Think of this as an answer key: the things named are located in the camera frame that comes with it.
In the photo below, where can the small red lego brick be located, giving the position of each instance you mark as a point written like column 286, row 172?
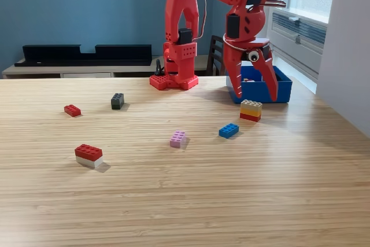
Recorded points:
column 72, row 110

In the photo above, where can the dark wooden chair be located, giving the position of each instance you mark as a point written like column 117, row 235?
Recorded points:
column 216, row 53

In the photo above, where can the blue lego brick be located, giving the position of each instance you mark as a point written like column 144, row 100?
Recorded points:
column 228, row 130

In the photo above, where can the pink lego brick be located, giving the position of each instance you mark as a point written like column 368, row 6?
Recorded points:
column 177, row 139

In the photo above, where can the blue plastic bin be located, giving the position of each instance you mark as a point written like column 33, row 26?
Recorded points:
column 257, row 93

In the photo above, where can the pale wooden sideboard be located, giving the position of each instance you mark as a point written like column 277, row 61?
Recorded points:
column 140, row 69

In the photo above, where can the grey window vent grille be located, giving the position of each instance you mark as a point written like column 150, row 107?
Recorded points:
column 309, row 30

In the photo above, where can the beige orange red brick stack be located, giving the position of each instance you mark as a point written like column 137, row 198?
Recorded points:
column 251, row 111

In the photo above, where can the red and white brick stack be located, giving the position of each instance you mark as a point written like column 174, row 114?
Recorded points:
column 88, row 154

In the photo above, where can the dark grey lego brick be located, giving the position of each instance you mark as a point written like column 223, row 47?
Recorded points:
column 117, row 101

